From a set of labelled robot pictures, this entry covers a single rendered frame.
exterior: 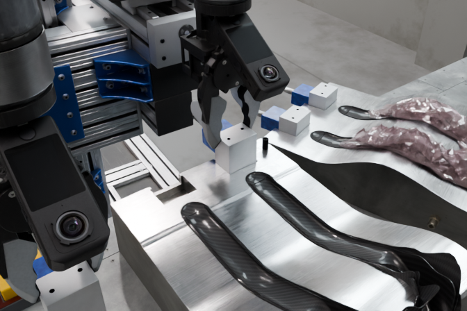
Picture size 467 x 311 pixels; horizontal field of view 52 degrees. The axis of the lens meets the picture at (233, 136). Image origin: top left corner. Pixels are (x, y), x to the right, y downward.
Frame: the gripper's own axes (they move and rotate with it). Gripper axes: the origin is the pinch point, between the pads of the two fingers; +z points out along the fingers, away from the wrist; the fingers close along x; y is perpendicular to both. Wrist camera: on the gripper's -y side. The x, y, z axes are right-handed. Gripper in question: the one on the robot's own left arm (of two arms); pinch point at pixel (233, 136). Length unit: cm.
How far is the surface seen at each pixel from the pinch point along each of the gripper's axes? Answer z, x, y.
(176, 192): 7.0, 9.3, 1.5
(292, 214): 5.3, 0.0, -13.1
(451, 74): 15, -69, 6
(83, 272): -2.8, 27.2, -12.6
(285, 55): 99, -163, 164
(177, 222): 4.1, 13.5, -6.2
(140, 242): 4.1, 18.9, -6.4
